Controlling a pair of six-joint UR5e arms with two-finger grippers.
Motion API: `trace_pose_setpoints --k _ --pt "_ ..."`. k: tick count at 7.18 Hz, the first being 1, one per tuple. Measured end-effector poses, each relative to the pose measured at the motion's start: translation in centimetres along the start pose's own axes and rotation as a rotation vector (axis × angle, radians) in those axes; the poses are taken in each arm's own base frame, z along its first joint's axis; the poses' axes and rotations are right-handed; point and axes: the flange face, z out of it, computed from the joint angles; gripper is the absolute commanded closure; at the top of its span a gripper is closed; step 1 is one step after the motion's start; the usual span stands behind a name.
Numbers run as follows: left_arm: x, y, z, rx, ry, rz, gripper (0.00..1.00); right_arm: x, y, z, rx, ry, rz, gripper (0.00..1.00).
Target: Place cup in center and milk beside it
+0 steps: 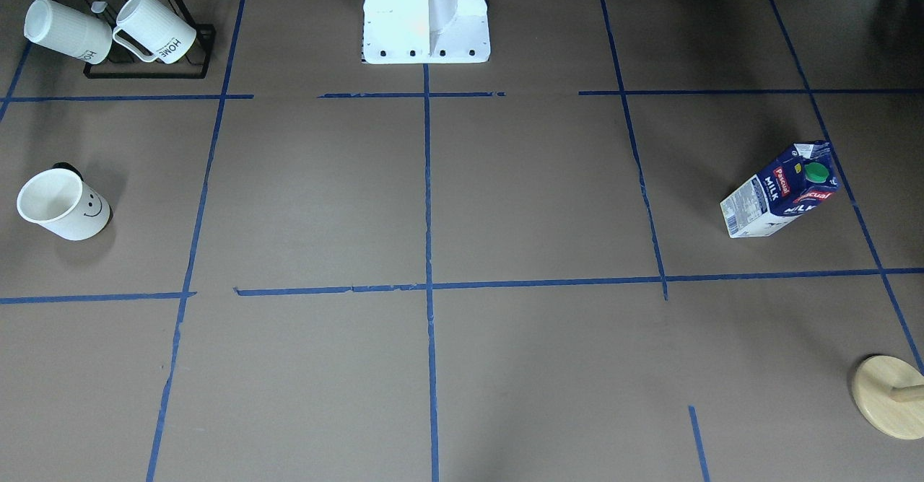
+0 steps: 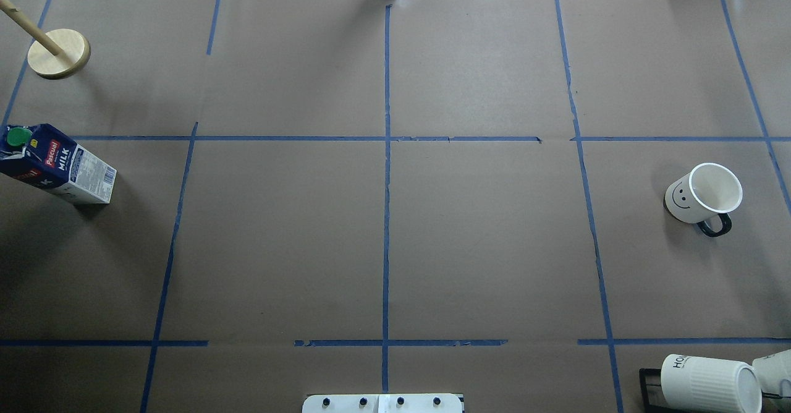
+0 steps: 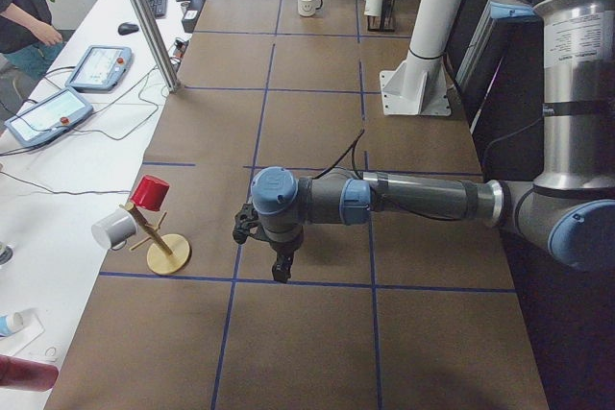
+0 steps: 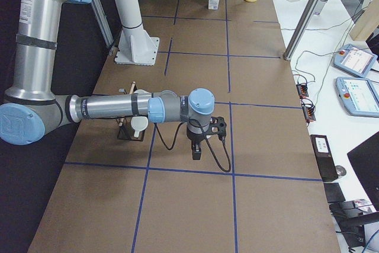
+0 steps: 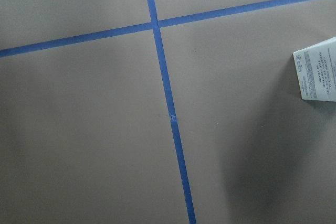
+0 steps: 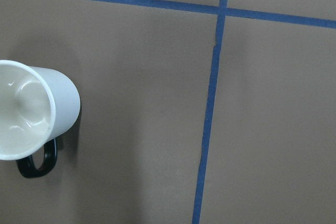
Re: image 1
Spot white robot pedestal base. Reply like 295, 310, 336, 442
361, 0, 492, 65

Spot wooden mug tree stand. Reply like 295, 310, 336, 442
851, 355, 923, 440

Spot black wire mug rack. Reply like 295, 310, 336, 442
22, 0, 217, 79

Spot white smiley face mug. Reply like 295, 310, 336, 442
17, 161, 112, 241

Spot blue Pascual milk carton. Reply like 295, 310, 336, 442
720, 141, 840, 239

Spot white ribbed mug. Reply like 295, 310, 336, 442
23, 0, 113, 65

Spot white HOME mug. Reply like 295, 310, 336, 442
112, 0, 197, 64

